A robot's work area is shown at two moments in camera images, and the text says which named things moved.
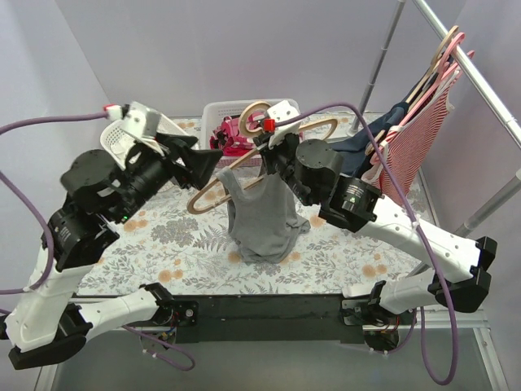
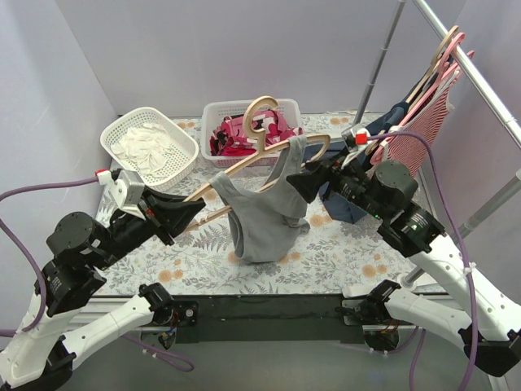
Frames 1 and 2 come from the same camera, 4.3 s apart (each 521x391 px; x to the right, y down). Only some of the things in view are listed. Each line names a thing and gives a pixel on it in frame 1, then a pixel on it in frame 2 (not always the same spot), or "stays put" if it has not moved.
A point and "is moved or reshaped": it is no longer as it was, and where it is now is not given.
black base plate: x=269 y=319 stays put
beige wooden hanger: x=243 y=112 is moved or reshaped
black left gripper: x=176 y=159 to x=159 y=221
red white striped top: x=410 y=143 stays put
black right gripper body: x=269 y=152 to x=326 y=182
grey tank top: x=263 y=220 stays put
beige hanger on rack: x=455 y=29 stays put
